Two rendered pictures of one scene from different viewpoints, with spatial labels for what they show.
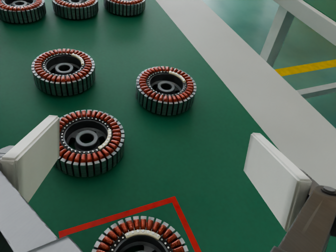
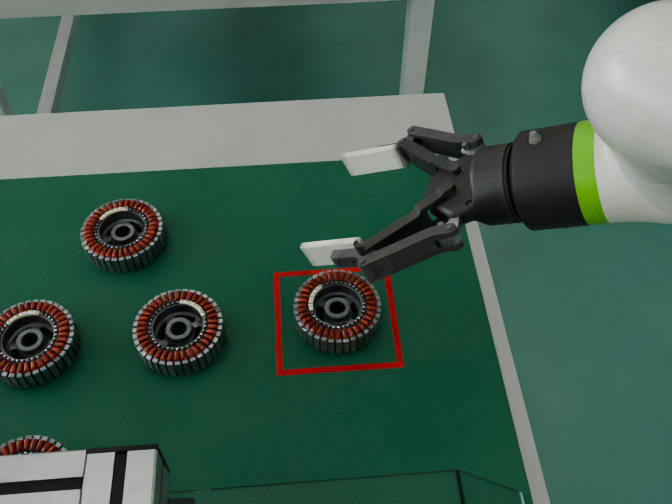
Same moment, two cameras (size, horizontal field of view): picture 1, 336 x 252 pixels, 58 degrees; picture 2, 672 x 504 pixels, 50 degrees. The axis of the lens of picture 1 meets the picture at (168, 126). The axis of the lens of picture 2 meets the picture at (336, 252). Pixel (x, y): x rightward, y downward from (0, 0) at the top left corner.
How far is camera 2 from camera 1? 0.65 m
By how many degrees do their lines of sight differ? 42
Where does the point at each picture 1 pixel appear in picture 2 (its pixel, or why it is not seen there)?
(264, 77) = (136, 126)
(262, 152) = (360, 157)
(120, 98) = (108, 291)
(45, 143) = (329, 245)
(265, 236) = (337, 218)
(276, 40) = not seen: outside the picture
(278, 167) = (378, 153)
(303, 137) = (245, 136)
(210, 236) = not seen: hidden behind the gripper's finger
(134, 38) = not seen: outside the picture
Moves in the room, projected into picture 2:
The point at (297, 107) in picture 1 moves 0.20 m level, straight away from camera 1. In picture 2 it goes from (201, 119) to (143, 59)
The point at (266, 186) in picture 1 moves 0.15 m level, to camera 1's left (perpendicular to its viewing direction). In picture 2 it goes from (377, 165) to (318, 263)
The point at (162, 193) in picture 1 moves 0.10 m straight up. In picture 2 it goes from (266, 281) to (260, 235)
